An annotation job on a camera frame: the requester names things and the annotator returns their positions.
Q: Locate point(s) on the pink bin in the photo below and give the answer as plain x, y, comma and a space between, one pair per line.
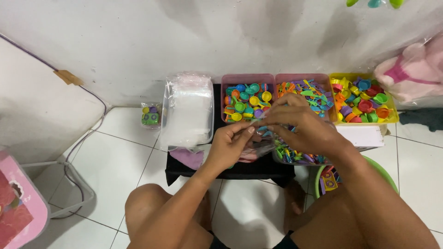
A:
247, 78
301, 77

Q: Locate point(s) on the packed toy set packet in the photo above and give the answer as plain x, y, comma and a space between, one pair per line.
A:
151, 117

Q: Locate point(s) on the green basin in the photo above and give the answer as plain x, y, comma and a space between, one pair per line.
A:
380, 169

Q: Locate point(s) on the heap of colourful toy cups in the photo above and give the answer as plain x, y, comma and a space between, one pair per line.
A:
363, 100

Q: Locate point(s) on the person's left hand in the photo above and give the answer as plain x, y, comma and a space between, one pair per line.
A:
225, 147

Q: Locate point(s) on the clear plastic bin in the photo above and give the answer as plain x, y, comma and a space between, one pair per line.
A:
165, 117

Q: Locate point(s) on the dark cloth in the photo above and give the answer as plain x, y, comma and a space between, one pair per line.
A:
422, 119

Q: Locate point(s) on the pink printed stool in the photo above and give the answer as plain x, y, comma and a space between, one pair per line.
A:
20, 207

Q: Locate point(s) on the clear tub of toy cutlery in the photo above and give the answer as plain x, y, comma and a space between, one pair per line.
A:
294, 157

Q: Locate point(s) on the heap of colourful toy utensils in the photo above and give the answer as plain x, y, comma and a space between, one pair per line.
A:
311, 91

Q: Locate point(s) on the person's leg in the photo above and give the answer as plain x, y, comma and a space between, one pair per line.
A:
148, 207
328, 221

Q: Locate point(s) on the heap of toy stoves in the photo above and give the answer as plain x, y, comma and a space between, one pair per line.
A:
328, 179

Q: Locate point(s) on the small clear plastic bag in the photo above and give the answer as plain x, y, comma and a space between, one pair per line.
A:
258, 148

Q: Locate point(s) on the black shorts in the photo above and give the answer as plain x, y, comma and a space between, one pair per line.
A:
285, 243

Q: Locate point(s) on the pink plush in plastic bag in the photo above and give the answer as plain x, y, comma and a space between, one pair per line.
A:
408, 72

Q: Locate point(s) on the brown tape piece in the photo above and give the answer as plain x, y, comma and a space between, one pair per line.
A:
68, 77

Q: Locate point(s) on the person's right leg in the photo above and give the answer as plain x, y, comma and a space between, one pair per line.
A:
328, 221

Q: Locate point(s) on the white cardboard box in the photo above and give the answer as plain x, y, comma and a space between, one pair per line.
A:
361, 136

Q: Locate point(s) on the white plastic frame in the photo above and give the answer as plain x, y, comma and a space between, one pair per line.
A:
78, 186

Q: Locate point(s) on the yellow bin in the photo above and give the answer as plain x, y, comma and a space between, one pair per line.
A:
394, 114

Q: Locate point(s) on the black low table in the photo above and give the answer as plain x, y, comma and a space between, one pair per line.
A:
242, 172

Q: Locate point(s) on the heap of colourful toy pans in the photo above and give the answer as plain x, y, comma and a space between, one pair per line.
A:
244, 100

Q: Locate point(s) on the person's left leg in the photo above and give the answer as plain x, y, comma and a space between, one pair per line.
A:
148, 207

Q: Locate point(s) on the purple cloth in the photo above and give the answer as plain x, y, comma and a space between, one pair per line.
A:
188, 158

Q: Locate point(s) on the hanging colourful toy pieces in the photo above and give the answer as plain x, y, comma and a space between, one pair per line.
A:
375, 2

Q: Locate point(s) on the person's right hand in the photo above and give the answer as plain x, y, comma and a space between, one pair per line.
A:
308, 131

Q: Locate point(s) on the stack of clear plastic bags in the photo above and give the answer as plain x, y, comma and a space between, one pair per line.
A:
188, 110

